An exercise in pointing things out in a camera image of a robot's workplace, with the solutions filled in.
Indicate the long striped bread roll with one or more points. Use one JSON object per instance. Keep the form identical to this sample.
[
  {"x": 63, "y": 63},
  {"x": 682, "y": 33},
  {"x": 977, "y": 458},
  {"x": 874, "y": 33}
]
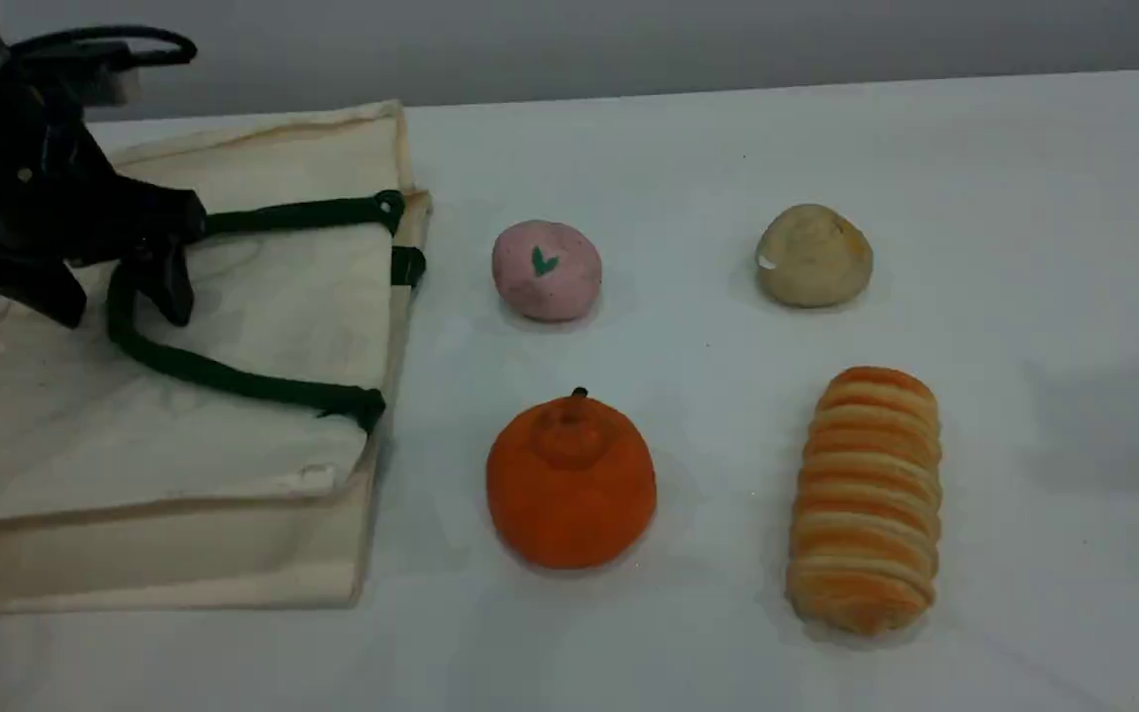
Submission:
[{"x": 866, "y": 499}]

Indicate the beige egg yolk pastry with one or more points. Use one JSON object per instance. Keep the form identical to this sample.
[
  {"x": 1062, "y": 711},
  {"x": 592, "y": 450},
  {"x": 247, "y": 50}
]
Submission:
[{"x": 814, "y": 257}]

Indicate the orange tangerine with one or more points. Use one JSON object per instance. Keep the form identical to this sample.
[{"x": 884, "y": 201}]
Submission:
[{"x": 569, "y": 489}]

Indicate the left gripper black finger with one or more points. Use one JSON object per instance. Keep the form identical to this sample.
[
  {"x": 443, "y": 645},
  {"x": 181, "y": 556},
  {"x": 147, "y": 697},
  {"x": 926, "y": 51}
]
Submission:
[
  {"x": 26, "y": 285},
  {"x": 166, "y": 287}
]

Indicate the pink round pastry green leaf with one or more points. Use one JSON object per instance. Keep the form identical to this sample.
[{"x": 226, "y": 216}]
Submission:
[{"x": 547, "y": 272}]

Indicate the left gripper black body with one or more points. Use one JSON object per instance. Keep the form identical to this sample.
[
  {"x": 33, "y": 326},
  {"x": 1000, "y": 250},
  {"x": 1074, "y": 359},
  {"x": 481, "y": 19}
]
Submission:
[{"x": 36, "y": 188}]

